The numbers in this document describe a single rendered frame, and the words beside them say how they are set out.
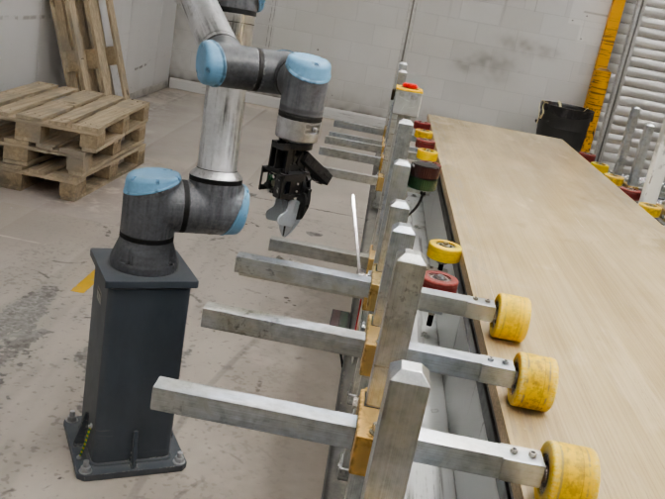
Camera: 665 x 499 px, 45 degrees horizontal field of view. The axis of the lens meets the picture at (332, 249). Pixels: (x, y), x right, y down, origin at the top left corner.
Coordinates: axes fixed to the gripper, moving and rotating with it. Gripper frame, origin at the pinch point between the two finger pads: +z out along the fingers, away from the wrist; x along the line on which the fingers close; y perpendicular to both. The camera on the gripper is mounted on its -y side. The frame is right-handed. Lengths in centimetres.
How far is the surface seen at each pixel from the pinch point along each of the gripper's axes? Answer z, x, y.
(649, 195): 1, 11, -174
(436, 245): 1.7, 15.6, -34.7
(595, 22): -58, -301, -743
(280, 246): 9.9, -13.0, -12.3
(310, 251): 9.9, -7.3, -16.8
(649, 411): 1, 81, -2
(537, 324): 2, 53, -16
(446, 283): 1.4, 32.8, -14.6
